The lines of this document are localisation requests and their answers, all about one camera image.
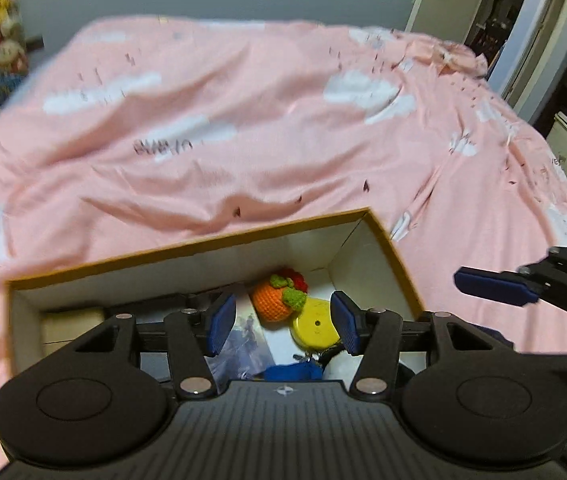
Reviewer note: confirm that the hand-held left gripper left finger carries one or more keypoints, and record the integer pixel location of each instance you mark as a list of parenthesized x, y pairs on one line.
[(221, 324)]

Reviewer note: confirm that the small brown cardboard box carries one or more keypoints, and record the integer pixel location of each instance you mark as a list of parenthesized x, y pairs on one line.
[(73, 327)]

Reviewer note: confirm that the orange-rimmed cardboard box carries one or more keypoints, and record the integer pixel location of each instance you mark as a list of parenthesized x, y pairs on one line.
[(188, 270)]

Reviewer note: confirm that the white door frame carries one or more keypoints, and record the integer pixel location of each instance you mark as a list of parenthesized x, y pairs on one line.
[(528, 35)]

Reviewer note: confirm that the white round object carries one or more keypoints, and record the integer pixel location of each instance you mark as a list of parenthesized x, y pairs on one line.
[(338, 367)]

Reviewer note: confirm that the photo card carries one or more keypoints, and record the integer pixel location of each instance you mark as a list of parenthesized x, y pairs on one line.
[(246, 345)]

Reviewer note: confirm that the white room door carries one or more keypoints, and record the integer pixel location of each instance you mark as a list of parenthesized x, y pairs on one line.
[(451, 2)]

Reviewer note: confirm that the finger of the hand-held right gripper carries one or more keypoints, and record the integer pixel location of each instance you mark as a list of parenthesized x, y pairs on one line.
[(493, 286)]

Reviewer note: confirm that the pink cloud-print bedsheet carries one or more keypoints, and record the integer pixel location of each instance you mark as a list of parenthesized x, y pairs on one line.
[(213, 160)]

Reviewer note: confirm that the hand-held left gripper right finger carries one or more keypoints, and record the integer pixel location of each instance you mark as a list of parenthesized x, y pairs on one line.
[(346, 324)]

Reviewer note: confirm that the yellow round tape measure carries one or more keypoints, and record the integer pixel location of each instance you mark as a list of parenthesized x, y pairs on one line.
[(316, 327)]

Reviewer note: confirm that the orange crochet fruit toy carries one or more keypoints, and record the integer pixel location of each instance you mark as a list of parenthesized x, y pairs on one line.
[(273, 299)]

